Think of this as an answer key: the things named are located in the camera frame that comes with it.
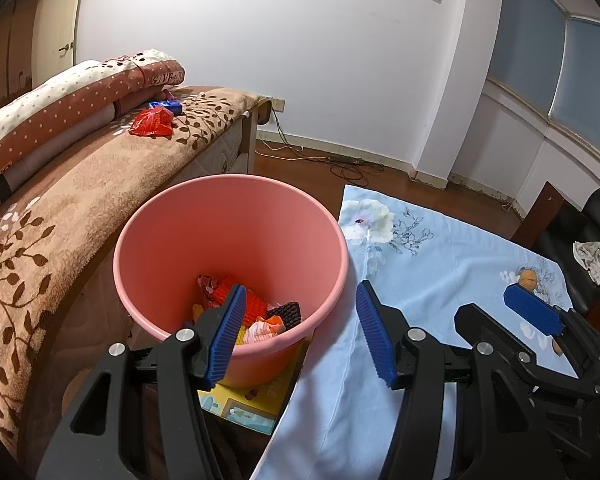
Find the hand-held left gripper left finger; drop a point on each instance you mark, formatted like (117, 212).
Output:
(225, 335)

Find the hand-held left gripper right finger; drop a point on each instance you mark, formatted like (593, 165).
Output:
(377, 340)

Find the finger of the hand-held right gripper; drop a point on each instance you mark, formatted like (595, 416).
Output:
(480, 322)
(535, 310)

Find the yellow foam net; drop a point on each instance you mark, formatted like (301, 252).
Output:
(241, 336)

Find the red foam net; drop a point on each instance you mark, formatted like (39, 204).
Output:
(255, 310)

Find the orange white plastic bag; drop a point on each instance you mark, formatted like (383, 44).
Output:
(265, 330)

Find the white red snack bag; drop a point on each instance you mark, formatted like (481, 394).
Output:
(207, 285)

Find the black foam net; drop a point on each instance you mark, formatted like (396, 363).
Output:
(290, 312)

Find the pink plastic bucket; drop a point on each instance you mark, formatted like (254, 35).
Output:
(205, 230)

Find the white crumpled cloth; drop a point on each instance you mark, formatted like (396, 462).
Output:
(592, 260)

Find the yellow blue cardboard box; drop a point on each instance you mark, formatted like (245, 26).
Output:
(250, 410)

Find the light blue floral sheet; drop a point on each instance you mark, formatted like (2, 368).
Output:
(430, 260)

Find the black leather wooden armchair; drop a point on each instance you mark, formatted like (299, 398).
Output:
(565, 230)

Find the bed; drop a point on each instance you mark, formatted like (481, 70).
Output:
(225, 155)

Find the brown patterned sofa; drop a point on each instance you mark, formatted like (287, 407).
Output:
(80, 185)

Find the red plastic bag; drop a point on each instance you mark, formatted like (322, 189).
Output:
(152, 122)

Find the blue packet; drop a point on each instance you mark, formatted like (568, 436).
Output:
(166, 106)

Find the window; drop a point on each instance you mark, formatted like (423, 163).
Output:
(530, 35)

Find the folded polka dot quilt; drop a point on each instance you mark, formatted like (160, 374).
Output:
(55, 110)

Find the brown wooden door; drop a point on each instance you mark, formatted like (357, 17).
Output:
(10, 55)

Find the cream door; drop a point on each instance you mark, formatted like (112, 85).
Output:
(55, 25)

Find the white wall socket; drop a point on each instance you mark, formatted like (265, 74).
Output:
(278, 105)

